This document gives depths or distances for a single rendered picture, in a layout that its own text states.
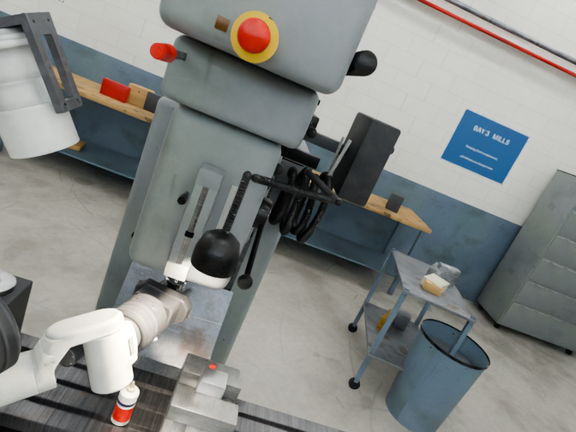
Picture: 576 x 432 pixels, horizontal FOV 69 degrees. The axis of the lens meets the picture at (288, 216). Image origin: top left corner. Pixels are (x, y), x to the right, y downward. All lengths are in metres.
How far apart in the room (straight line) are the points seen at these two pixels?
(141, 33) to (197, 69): 4.55
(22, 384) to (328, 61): 0.61
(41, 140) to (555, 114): 5.81
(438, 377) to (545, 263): 3.06
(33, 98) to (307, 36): 0.33
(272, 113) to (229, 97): 0.07
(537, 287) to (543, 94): 2.26
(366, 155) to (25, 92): 0.77
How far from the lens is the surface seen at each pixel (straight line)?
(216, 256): 0.64
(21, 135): 0.47
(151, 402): 1.16
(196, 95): 0.69
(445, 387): 2.98
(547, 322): 6.14
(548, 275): 5.80
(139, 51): 5.23
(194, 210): 0.73
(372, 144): 1.04
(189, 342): 1.35
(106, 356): 0.74
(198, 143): 0.74
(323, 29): 0.59
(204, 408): 1.03
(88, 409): 1.12
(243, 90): 0.68
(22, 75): 0.47
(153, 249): 0.81
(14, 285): 1.09
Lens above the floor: 1.73
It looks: 17 degrees down
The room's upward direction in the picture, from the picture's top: 23 degrees clockwise
